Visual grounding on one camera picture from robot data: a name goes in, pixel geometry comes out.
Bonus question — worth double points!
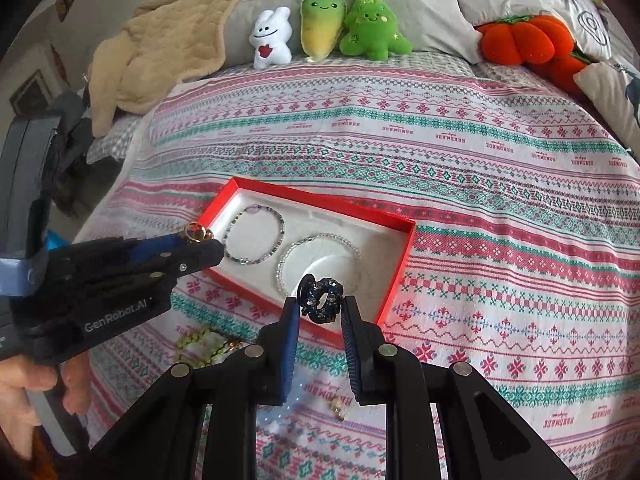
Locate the red jewelry box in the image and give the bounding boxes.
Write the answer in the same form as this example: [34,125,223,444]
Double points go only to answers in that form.
[196,176,418,351]

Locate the green tree plush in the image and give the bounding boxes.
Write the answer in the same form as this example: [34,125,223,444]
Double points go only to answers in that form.
[340,0,413,61]

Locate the white deer print pillow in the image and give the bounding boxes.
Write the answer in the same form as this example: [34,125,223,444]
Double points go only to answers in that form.
[572,57,640,161]

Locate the yellow green carrot plush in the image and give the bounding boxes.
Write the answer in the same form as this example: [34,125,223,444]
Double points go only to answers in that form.
[299,0,348,59]

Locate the dark hair claw clip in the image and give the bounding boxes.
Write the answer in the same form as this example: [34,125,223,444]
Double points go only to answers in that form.
[297,275,343,324]

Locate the grey checked bedsheet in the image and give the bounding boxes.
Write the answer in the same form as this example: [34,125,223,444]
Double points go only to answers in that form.
[85,110,156,166]

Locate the clear beaded bracelet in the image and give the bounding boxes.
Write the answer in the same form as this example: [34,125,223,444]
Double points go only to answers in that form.
[276,232,362,306]

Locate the white doodle print pillow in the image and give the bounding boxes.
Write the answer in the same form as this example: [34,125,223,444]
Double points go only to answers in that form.
[450,0,613,61]

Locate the grey pillow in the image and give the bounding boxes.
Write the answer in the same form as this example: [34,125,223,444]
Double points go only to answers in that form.
[220,0,481,63]

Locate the gold hoop earring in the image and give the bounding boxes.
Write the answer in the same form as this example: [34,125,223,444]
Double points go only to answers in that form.
[181,222,216,243]

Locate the orange pumpkin plush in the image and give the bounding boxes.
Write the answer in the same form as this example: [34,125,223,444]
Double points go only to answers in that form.
[475,15,571,66]
[527,52,588,93]

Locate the dark grey chair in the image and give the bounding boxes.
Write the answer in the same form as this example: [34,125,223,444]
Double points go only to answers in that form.
[47,87,126,218]

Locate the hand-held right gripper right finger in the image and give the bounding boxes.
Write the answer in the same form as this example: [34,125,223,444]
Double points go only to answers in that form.
[341,295,578,480]

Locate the beige quilted blanket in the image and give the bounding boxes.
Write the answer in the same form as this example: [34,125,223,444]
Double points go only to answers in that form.
[90,0,263,138]

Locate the framed wall picture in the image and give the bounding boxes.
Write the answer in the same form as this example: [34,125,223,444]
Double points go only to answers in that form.
[9,69,51,116]

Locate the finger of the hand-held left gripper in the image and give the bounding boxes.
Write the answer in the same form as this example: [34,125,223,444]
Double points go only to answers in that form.
[54,233,196,274]
[64,239,225,302]

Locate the person's left hand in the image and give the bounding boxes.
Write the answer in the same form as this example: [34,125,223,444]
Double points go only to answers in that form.
[0,357,93,438]

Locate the green beaded bracelet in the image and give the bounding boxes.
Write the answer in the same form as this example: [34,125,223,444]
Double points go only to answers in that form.
[175,327,226,368]

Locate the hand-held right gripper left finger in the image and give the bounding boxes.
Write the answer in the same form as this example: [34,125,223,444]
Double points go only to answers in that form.
[87,296,301,480]

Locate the white bunny plush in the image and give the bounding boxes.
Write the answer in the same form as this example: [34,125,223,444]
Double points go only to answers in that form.
[249,6,293,71]

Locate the dark beaded bracelet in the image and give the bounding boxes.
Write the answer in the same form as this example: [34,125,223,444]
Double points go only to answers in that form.
[222,205,286,265]

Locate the printed blanket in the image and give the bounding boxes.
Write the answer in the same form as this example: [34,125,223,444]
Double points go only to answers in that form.
[75,52,640,480]

